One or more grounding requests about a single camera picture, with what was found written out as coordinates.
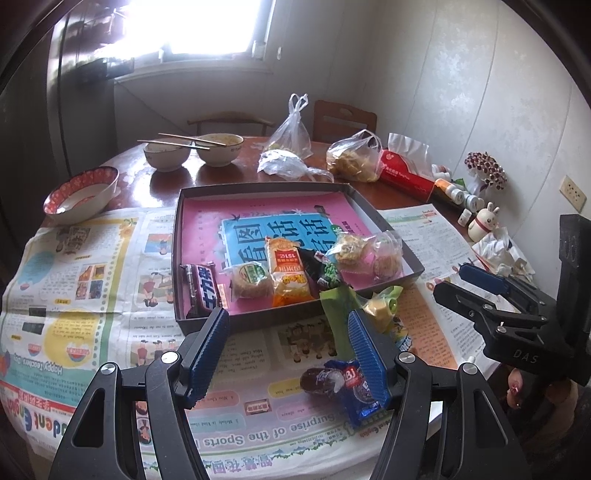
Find wooden chopstick pair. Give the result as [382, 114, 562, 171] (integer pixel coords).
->
[158, 133, 227, 147]
[137, 140, 211, 150]

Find bright window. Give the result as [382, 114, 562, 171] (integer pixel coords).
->
[117, 0, 278, 63]

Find yellow jelly packet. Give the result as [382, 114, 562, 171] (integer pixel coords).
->
[390, 318, 415, 357]

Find light green snack packet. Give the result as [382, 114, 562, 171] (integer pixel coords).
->
[320, 286, 370, 365]

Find plastic bag of fried food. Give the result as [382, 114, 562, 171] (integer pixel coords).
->
[326, 130, 384, 183]

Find yellow pouch with green cap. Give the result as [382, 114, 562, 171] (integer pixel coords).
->
[362, 285, 403, 332]

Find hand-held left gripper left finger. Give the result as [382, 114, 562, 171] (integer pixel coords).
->
[53, 307, 230, 480]

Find colourful picture newspaper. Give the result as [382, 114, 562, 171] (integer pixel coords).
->
[0, 205, 444, 476]

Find red patterned bowl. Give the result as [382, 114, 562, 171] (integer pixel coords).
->
[43, 166, 120, 225]

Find newspaper with text columns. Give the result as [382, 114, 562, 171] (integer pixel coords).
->
[376, 203, 504, 370]

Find wooden chair with curved rail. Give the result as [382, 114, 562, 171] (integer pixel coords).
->
[187, 115, 275, 137]

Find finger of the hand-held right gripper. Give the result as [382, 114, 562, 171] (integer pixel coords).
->
[433, 281, 550, 344]
[459, 264, 557, 317]

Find orange pill bottle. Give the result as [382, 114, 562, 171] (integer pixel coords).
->
[434, 179, 465, 205]

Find crumpled clear plastic bag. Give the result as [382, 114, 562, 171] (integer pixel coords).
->
[257, 150, 334, 184]

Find red tissue pack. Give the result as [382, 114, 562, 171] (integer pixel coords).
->
[379, 133, 437, 202]

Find dark foil candy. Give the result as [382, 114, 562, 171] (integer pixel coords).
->
[300, 367, 343, 398]

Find orange snack packet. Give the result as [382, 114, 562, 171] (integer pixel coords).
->
[264, 236, 310, 308]

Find round rice cake packet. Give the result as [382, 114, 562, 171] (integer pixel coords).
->
[229, 265, 274, 301]

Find wooden chair with cutout back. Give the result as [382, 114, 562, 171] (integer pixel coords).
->
[314, 100, 377, 144]

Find crumpled white tissue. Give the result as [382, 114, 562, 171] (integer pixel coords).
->
[473, 228, 536, 278]

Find brown chocolate bar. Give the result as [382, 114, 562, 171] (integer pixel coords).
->
[180, 263, 225, 320]

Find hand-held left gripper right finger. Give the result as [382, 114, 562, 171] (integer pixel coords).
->
[347, 310, 532, 480]

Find blue cookie packet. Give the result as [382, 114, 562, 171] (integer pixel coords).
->
[323, 360, 385, 428]

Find person's right hand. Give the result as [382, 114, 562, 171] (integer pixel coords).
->
[505, 368, 579, 412]

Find wall socket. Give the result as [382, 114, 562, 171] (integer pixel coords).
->
[560, 175, 587, 213]

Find white bowl with food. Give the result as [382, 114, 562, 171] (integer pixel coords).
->
[196, 134, 245, 167]

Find empty white bowl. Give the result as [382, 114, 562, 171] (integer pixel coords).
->
[144, 141, 191, 172]

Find dark green pea packet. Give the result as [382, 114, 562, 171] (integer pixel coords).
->
[299, 247, 343, 292]

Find clear bagged pastry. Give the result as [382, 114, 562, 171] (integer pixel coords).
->
[335, 233, 376, 274]

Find grey cardboard box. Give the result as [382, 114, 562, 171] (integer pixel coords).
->
[173, 181, 426, 335]

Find beaded flower ornament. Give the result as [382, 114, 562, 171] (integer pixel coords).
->
[464, 151, 509, 190]

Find dark refrigerator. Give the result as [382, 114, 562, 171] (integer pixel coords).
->
[0, 0, 118, 217]

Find white rabbit figurine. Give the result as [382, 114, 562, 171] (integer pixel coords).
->
[467, 203, 500, 243]

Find tied clear plastic bag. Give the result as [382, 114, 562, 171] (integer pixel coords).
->
[268, 93, 312, 158]

